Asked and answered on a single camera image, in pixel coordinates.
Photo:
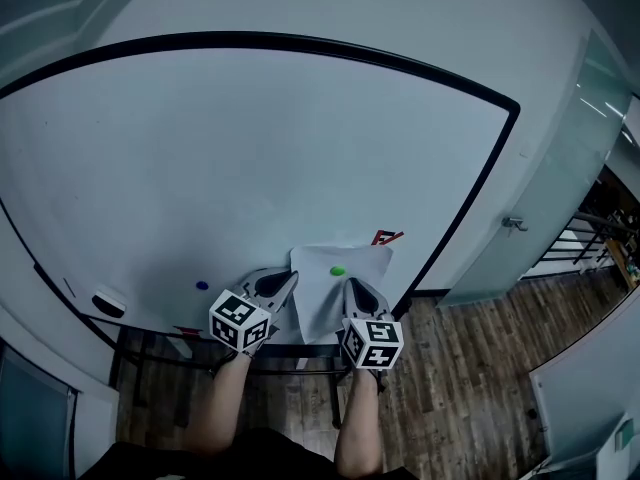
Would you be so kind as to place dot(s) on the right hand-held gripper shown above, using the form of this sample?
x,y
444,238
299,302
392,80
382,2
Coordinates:
x,y
372,343

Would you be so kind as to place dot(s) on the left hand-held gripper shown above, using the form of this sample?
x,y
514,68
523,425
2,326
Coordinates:
x,y
239,320

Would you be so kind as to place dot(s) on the white sheet of paper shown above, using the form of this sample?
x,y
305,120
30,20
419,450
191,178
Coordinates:
x,y
345,298

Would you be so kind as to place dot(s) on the black-framed whiteboard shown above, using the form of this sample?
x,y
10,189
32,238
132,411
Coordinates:
x,y
250,158

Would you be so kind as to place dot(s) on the person's right forearm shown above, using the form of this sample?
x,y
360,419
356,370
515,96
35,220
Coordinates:
x,y
357,428

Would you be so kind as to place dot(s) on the person's left forearm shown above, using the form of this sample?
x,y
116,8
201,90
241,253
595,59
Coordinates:
x,y
220,403

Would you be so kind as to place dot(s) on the black metal whiteboard stand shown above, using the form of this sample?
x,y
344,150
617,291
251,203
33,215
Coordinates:
x,y
140,363

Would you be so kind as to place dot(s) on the white whiteboard eraser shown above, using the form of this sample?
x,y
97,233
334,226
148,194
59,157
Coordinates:
x,y
108,303

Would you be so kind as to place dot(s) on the green round magnet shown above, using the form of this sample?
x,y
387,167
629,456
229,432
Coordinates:
x,y
338,270

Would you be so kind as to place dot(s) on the blue round magnet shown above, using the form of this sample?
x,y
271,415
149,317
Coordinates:
x,y
201,285

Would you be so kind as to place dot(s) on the red marker pen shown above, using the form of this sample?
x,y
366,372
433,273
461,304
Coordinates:
x,y
187,330

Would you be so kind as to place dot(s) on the person's black clothing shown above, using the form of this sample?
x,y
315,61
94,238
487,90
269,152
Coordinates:
x,y
240,458

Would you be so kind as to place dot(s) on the frosted glass door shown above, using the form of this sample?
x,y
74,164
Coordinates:
x,y
550,183

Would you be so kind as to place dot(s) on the black metal railing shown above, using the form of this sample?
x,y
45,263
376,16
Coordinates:
x,y
580,240

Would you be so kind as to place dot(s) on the white cabinet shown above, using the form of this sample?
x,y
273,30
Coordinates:
x,y
585,408

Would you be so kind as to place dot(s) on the glass side panel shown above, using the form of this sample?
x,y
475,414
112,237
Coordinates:
x,y
30,418

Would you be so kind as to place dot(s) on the white panelled door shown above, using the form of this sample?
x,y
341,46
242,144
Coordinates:
x,y
45,13

